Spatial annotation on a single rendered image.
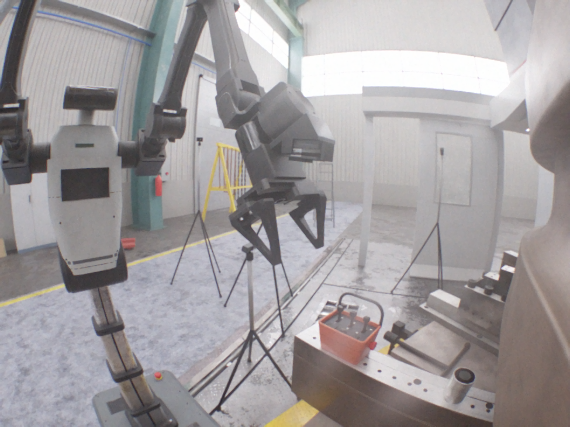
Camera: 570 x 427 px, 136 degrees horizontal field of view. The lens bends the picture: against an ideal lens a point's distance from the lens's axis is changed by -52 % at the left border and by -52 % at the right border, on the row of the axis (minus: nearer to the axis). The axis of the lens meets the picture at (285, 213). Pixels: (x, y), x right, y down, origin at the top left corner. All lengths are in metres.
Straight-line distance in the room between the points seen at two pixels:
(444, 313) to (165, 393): 1.90
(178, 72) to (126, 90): 6.79
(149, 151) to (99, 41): 6.91
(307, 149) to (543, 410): 0.51
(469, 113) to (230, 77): 3.49
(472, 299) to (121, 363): 1.87
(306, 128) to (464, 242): 3.61
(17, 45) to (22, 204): 5.22
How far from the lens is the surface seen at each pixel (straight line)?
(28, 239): 5.87
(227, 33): 0.50
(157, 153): 0.80
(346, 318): 0.94
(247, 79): 0.42
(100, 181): 0.70
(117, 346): 0.92
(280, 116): 0.31
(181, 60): 0.69
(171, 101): 0.68
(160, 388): 1.43
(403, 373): 0.92
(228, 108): 0.38
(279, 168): 0.31
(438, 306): 2.03
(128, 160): 0.81
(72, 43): 7.31
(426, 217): 3.59
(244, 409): 1.59
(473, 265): 3.97
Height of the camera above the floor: 1.31
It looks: 9 degrees down
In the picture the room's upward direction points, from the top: 1 degrees clockwise
